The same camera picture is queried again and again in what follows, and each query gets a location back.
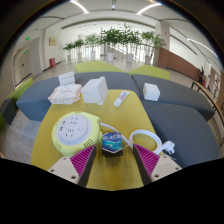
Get person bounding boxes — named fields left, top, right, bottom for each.
left=198, top=65, right=206, bottom=84

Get grey sofa with cube box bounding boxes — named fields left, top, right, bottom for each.
left=131, top=73, right=216, bottom=122

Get small green sofa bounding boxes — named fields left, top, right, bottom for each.
left=128, top=64, right=171, bottom=81

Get row of potted plants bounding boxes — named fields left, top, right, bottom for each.
left=62, top=23, right=166, bottom=66

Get round yellow-green power strip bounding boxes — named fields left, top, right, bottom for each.
left=50, top=110, right=104, bottom=158

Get small white cube box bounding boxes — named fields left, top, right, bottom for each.
left=142, top=82, right=162, bottom=102

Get white power cable with plug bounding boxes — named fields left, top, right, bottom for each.
left=98, top=121, right=177, bottom=157

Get white tube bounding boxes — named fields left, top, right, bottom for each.
left=113, top=90, right=131, bottom=108

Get grey sofa beside table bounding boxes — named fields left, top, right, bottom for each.
left=141, top=99, right=221, bottom=169

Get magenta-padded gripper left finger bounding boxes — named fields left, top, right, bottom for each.
left=47, top=143, right=98, bottom=188

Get wet wipes pack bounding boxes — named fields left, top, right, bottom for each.
left=47, top=83, right=83, bottom=106

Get wooden bench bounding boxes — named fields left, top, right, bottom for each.
left=190, top=80, right=224, bottom=118

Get framed wall picture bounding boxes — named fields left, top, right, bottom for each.
left=48, top=36, right=58, bottom=47

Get large green sofa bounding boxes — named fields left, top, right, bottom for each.
left=73, top=60, right=126, bottom=74

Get green ottoman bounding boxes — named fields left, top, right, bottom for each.
left=8, top=77, right=34, bottom=101

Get long grey sofa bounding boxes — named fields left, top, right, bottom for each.
left=15, top=71, right=141, bottom=123

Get dark grey ottoman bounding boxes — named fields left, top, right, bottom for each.
left=0, top=97, right=18, bottom=126

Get stack of white packs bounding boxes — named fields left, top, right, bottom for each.
left=57, top=71, right=77, bottom=87

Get large white box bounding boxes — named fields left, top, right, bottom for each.
left=80, top=76, right=109, bottom=106

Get ceiling strip lights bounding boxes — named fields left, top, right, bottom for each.
left=69, top=0, right=163, bottom=16

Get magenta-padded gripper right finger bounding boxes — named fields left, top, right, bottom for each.
left=132, top=143, right=183, bottom=186

